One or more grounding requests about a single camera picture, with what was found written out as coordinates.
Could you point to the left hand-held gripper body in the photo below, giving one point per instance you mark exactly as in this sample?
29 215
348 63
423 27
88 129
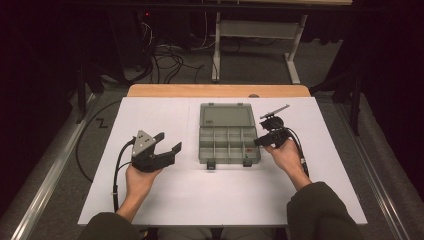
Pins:
148 161

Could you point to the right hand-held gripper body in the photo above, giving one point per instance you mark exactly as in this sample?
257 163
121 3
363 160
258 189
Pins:
276 136

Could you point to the grey compartment organizer box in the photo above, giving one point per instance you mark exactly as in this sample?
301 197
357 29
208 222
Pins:
226 115

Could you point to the person's left hand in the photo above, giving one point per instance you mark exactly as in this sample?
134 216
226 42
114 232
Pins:
138 183

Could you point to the person's right hand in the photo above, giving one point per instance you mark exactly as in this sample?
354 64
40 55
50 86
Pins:
288 158

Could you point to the white board table cover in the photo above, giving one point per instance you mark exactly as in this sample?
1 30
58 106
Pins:
160 113

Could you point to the wooden table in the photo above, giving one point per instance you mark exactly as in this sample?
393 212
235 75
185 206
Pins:
200 90

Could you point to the black metal stand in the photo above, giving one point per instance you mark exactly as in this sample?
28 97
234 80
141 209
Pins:
356 100
81 96

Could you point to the black computer tower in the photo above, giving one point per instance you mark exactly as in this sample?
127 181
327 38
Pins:
128 36

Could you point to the aluminium floor rail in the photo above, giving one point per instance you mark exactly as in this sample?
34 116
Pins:
376 180
43 186

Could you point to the white metal desk frame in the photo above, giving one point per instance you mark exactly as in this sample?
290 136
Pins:
256 29

